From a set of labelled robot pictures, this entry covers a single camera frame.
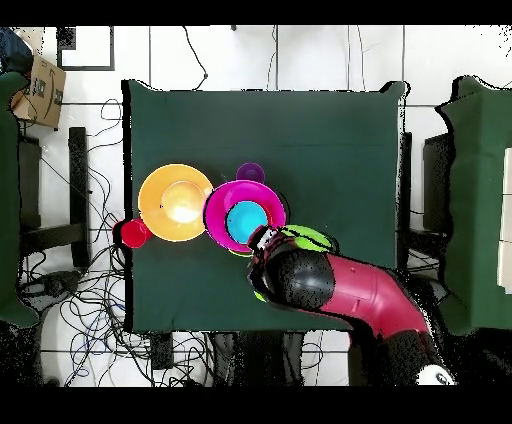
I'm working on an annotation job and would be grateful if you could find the small blue bowl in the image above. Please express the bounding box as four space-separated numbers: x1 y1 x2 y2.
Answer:
225 200 270 245

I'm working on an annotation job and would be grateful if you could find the large pink bowl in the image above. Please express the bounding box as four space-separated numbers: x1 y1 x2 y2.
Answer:
203 179 288 254

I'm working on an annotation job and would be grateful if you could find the large orange bowl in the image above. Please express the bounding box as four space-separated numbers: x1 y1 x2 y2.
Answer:
137 162 215 243

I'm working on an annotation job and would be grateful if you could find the red cup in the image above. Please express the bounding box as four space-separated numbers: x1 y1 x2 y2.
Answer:
118 218 154 250

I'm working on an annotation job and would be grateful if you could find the purple cup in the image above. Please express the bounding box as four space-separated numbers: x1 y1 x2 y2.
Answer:
234 162 266 185

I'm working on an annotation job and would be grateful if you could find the dark green tablecloth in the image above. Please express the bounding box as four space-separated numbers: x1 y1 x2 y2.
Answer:
121 78 409 334

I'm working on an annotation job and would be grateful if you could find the black cabinet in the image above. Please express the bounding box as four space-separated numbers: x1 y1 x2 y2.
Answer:
422 133 455 237

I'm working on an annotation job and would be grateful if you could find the black metal stand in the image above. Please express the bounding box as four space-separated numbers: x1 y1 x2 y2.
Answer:
17 126 91 269

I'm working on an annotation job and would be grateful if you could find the green cloth covered table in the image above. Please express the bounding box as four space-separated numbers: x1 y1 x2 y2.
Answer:
0 70 41 329
434 75 512 335

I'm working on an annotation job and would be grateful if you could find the cardboard box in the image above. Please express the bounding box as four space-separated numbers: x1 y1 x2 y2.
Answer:
9 53 67 130

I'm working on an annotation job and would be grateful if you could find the dark blue bag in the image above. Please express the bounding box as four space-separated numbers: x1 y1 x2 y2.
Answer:
0 26 34 75

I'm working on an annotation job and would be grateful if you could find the grey pedestal leg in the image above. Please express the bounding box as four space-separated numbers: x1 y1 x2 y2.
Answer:
19 270 83 307

